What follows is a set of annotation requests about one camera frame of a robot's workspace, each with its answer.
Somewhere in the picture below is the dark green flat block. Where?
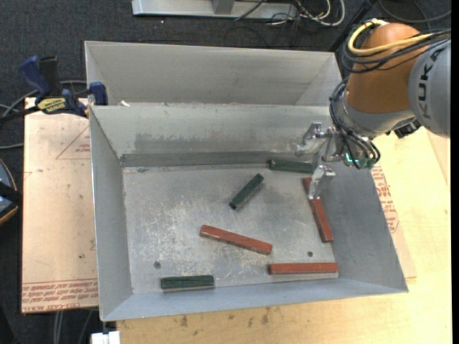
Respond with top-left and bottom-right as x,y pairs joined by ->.
160,274 -> 216,294
268,159 -> 315,174
228,173 -> 265,212

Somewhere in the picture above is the red-brown flat block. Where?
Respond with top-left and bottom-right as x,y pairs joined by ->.
301,176 -> 335,244
199,224 -> 273,257
267,262 -> 340,277

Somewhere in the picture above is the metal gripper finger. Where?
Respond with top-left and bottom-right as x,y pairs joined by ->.
294,121 -> 326,158
307,163 -> 337,201

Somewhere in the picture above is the brown cardboard board red print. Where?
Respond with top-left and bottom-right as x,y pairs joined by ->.
21,97 -> 419,315

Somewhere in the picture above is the black cylinder on white bracket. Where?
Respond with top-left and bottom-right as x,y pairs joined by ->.
393,119 -> 424,140

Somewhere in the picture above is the grey metal bin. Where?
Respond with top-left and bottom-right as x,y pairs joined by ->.
84,40 -> 410,323

